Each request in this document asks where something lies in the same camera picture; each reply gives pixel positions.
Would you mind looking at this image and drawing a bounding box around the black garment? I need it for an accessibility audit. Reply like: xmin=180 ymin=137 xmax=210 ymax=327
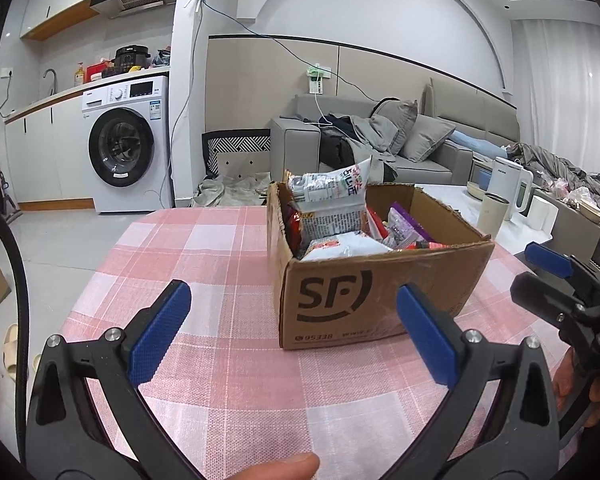
xmin=318 ymin=114 xmax=356 ymax=167

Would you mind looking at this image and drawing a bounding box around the white curtain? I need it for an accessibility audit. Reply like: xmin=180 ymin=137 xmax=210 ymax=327
xmin=509 ymin=16 xmax=600 ymax=182

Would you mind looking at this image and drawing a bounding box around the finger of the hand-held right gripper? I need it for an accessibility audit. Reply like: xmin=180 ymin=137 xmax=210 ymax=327
xmin=509 ymin=273 xmax=589 ymax=331
xmin=524 ymin=241 xmax=599 ymax=291

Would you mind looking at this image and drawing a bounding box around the pink checked tablecloth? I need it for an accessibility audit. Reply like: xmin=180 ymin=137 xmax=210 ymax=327
xmin=59 ymin=204 xmax=572 ymax=480

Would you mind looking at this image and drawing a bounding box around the black pressure cooker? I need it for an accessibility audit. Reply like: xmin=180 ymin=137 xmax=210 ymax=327
xmin=114 ymin=45 xmax=152 ymax=72

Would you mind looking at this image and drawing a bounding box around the dark grey pillow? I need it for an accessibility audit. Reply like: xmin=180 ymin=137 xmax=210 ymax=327
xmin=368 ymin=98 xmax=419 ymax=156

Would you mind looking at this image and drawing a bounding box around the person's right hand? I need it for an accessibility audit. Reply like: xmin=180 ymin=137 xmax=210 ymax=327
xmin=551 ymin=349 xmax=600 ymax=429

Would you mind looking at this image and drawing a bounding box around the beige slipper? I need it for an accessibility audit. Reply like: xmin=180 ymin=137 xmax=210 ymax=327
xmin=2 ymin=323 xmax=20 ymax=377

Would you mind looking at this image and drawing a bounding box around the light grey pillow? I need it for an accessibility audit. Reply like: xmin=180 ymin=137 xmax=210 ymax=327
xmin=398 ymin=113 xmax=456 ymax=164

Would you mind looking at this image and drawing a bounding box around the white paper roll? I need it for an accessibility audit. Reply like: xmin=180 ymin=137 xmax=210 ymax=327
xmin=528 ymin=194 xmax=546 ymax=229
xmin=539 ymin=197 xmax=560 ymax=234

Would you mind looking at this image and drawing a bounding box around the thick black gripper cable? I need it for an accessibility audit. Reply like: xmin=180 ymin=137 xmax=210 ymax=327
xmin=0 ymin=191 xmax=32 ymax=463

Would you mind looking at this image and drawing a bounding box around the grey coat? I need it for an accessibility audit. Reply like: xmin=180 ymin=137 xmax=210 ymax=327
xmin=329 ymin=112 xmax=399 ymax=182

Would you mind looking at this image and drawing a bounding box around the white charging cable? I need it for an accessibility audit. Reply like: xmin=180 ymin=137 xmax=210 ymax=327
xmin=302 ymin=92 xmax=342 ymax=129

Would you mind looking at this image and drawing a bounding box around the silver white snack packet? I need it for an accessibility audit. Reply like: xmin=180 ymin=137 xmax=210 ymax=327
xmin=285 ymin=154 xmax=374 ymax=249

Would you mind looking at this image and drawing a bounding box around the purple silver snack packet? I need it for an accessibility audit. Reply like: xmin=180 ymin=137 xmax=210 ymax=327
xmin=385 ymin=202 xmax=436 ymax=251

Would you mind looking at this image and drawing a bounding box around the beige cloth pile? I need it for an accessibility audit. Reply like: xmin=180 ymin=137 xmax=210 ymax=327
xmin=189 ymin=172 xmax=274 ymax=209

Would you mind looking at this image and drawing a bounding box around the cream tumbler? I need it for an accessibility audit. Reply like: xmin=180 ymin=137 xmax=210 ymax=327
xmin=477 ymin=192 xmax=511 ymax=241

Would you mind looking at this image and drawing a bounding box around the black white patterned basket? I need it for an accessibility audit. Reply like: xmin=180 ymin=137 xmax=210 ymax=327
xmin=202 ymin=128 xmax=272 ymax=179

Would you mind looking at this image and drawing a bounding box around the takeaway food container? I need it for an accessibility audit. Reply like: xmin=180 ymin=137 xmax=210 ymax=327
xmin=567 ymin=187 xmax=600 ymax=224

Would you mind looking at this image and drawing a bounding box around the white marble coffee table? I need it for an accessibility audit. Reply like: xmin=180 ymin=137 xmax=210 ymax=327
xmin=414 ymin=184 xmax=557 ymax=257

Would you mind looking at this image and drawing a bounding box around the green white wall socket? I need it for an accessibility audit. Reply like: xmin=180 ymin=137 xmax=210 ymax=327
xmin=304 ymin=63 xmax=332 ymax=95

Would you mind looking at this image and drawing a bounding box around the white kitchen counter cabinet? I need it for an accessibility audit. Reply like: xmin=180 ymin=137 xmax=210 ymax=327
xmin=3 ymin=77 xmax=97 ymax=212

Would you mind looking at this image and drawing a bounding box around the long black cable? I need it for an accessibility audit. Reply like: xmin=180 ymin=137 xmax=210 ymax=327
xmin=199 ymin=0 xmax=382 ymax=105

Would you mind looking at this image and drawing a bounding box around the white washing machine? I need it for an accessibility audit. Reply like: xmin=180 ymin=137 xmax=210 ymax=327
xmin=81 ymin=74 xmax=174 ymax=214

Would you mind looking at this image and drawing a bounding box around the red box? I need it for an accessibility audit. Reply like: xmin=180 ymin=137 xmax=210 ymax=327
xmin=85 ymin=61 xmax=114 ymax=81

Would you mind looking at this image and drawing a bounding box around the white blue container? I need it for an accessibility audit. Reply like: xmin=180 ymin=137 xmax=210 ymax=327
xmin=472 ymin=163 xmax=496 ymax=194

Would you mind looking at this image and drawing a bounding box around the light blue cloth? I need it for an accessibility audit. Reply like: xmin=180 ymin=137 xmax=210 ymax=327
xmin=449 ymin=129 xmax=511 ymax=159

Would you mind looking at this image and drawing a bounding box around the white electric kettle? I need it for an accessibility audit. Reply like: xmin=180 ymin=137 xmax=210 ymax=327
xmin=492 ymin=155 xmax=535 ymax=221

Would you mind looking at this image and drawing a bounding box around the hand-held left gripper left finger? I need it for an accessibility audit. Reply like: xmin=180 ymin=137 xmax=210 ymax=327
xmin=25 ymin=279 xmax=202 ymax=480

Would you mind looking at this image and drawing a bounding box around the grey blanket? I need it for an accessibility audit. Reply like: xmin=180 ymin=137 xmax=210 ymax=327
xmin=509 ymin=140 xmax=600 ymax=222

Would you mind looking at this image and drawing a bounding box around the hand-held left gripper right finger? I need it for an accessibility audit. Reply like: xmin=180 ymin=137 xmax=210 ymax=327
xmin=396 ymin=283 xmax=561 ymax=480

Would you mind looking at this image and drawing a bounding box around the steel range hood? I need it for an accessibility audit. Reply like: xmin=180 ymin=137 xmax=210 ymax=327
xmin=89 ymin=0 xmax=174 ymax=20

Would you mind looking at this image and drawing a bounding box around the grey sofa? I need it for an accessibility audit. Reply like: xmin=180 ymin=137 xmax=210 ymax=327
xmin=269 ymin=77 xmax=524 ymax=196

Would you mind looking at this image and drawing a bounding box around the person's left hand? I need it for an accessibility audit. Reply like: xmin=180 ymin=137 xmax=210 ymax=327
xmin=229 ymin=452 xmax=322 ymax=480

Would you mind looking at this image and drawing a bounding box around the white red snack packet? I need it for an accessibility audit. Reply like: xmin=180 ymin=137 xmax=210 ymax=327
xmin=300 ymin=232 xmax=395 ymax=262

